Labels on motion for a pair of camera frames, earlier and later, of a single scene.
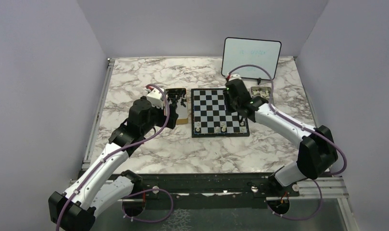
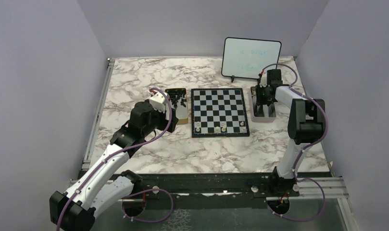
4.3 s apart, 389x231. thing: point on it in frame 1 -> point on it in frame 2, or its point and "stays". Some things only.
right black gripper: x=227 y=99 -> x=259 y=101
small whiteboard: x=239 y=52 stays
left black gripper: x=172 y=116 stays
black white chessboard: x=209 y=118 stays
